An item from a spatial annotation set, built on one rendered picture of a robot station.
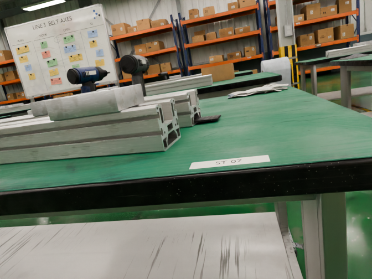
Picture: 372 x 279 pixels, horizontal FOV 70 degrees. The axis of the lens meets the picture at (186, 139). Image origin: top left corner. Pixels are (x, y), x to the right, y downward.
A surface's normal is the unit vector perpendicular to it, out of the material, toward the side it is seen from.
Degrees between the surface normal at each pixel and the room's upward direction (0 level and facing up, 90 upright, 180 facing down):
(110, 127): 90
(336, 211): 90
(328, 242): 90
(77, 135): 90
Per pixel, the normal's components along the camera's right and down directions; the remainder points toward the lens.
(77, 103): -0.29, 0.28
